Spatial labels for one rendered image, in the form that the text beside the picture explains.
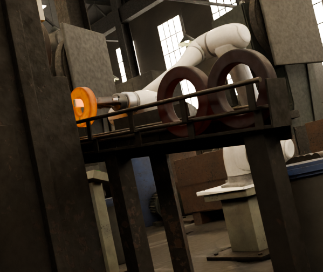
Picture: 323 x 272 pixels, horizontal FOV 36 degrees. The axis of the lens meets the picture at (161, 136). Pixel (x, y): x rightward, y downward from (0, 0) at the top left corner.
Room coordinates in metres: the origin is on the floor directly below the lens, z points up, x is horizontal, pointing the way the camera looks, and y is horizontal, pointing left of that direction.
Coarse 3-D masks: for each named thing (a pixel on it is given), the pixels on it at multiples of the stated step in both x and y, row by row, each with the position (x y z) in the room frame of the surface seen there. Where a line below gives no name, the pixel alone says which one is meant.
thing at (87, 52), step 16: (64, 32) 5.36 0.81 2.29; (80, 32) 5.63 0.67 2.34; (96, 32) 5.93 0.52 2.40; (64, 48) 5.41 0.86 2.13; (80, 48) 5.57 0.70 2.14; (96, 48) 5.87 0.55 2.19; (64, 64) 5.35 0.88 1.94; (80, 64) 5.51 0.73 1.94; (96, 64) 5.80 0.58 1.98; (80, 80) 5.45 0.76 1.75; (96, 80) 5.74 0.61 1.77; (112, 80) 6.06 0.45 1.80; (96, 96) 5.67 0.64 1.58; (80, 128) 5.89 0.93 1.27; (96, 128) 6.05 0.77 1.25
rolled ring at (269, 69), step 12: (216, 60) 1.17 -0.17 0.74; (228, 60) 1.14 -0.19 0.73; (240, 60) 1.11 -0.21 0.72; (252, 60) 1.09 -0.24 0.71; (264, 60) 1.08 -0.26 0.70; (216, 72) 1.17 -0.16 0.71; (228, 72) 1.18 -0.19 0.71; (264, 72) 1.07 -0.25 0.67; (216, 84) 1.18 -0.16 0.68; (264, 84) 1.08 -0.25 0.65; (216, 96) 1.18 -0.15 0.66; (264, 96) 1.08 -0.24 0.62; (216, 108) 1.19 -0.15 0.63; (228, 108) 1.18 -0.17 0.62; (228, 120) 1.17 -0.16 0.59; (240, 120) 1.14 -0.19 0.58; (252, 120) 1.12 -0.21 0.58; (264, 120) 1.13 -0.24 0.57
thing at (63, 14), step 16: (64, 0) 6.28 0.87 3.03; (80, 0) 6.53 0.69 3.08; (112, 0) 13.61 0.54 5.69; (144, 0) 12.76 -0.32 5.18; (160, 0) 12.48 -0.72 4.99; (64, 16) 6.34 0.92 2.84; (80, 16) 6.54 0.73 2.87; (112, 16) 13.79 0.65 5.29; (128, 16) 13.30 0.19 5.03; (128, 32) 13.77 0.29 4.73; (128, 48) 13.73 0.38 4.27; (128, 64) 13.53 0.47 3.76
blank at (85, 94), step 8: (80, 88) 1.87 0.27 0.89; (88, 88) 1.88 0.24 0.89; (72, 96) 1.92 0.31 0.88; (80, 96) 1.88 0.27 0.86; (88, 96) 1.84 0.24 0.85; (88, 104) 1.85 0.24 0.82; (96, 104) 1.86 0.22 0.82; (80, 112) 1.93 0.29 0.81; (88, 112) 1.85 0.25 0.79; (96, 112) 1.86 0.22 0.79
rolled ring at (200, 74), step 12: (168, 72) 1.29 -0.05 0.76; (180, 72) 1.25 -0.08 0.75; (192, 72) 1.23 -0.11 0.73; (168, 84) 1.29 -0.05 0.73; (192, 84) 1.23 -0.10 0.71; (204, 84) 1.21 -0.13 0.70; (168, 96) 1.32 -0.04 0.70; (204, 96) 1.21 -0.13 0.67; (168, 108) 1.32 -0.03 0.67; (204, 108) 1.22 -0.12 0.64; (168, 120) 1.31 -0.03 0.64; (180, 132) 1.29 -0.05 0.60
